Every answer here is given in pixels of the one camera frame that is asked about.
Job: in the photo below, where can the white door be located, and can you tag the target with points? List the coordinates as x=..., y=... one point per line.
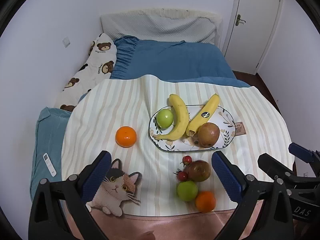
x=246, y=44

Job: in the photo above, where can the small green apple on plate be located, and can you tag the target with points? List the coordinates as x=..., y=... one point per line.
x=164, y=118

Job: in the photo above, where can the striped cat blanket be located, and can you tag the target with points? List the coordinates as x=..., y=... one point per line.
x=115, y=103

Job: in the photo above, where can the brown-red apple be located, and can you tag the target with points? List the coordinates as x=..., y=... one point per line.
x=199, y=171

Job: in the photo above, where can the white remote control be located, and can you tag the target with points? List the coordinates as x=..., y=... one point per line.
x=49, y=165

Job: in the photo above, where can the brown blanket label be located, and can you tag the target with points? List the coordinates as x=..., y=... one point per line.
x=239, y=129

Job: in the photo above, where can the left yellow banana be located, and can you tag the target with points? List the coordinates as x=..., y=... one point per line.
x=182, y=119

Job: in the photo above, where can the bear print pillow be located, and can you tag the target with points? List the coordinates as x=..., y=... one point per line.
x=98, y=67

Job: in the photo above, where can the wall switch left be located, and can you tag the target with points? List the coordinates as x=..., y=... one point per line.
x=66, y=42

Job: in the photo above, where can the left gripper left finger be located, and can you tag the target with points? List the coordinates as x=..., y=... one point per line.
x=47, y=218

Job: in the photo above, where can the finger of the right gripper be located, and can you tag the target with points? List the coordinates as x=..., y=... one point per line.
x=308, y=156
x=274, y=169

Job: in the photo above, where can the right yellow banana with sticker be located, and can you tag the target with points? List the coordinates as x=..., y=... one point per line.
x=203, y=116

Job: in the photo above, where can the orange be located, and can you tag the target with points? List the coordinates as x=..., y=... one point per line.
x=126, y=136
x=205, y=202

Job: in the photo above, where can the red-brown apple on plate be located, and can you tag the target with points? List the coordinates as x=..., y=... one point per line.
x=208, y=134

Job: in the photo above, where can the cherry tomato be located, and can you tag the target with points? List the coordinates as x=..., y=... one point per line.
x=187, y=160
x=181, y=175

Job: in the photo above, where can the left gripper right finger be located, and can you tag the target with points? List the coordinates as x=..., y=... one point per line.
x=274, y=220

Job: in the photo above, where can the blue duvet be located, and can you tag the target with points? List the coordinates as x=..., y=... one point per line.
x=173, y=62

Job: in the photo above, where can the grey quilted pillow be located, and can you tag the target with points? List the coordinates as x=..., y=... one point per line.
x=165, y=25

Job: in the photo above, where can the door handle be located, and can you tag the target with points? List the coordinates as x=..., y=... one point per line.
x=239, y=20

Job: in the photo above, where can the teal pillow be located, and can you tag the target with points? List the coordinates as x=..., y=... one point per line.
x=49, y=134

